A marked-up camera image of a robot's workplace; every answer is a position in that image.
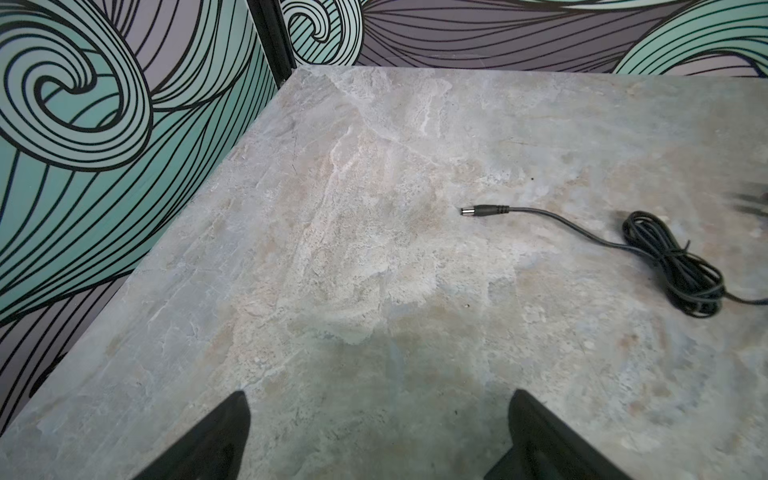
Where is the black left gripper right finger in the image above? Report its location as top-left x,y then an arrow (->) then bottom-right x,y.
484,389 -> 630,480

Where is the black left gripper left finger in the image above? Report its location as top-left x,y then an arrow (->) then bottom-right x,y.
135,391 -> 251,480

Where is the black adapter cable with barrel plug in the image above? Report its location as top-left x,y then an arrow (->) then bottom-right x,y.
459,203 -> 768,319

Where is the black corner frame post left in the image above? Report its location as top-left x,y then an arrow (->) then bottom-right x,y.
247,0 -> 297,88

